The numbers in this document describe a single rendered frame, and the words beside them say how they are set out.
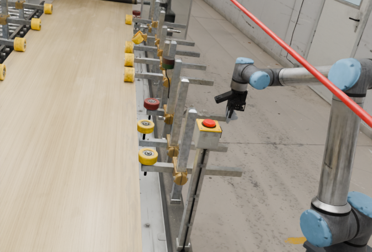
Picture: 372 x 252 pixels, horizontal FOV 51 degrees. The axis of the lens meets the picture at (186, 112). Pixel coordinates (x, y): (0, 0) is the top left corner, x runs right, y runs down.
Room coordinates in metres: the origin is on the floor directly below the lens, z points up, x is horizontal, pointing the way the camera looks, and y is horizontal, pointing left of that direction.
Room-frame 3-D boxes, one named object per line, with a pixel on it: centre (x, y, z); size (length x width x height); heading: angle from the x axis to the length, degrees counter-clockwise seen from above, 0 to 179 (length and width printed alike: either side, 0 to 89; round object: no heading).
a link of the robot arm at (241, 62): (1.95, -0.25, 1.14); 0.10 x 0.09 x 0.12; 30
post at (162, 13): (2.81, 0.30, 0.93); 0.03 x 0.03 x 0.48; 12
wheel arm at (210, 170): (1.40, -0.07, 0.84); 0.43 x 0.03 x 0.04; 102
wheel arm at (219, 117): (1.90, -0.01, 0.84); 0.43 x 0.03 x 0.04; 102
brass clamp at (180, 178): (1.37, -0.02, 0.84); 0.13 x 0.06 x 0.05; 12
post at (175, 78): (1.83, 0.08, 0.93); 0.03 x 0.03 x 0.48; 12
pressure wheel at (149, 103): (1.85, 0.19, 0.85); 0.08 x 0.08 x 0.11
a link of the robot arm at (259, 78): (1.85, -0.32, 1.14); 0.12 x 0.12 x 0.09; 30
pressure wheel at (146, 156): (1.36, 0.12, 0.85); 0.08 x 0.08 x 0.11
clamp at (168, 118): (1.86, 0.09, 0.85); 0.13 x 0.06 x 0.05; 12
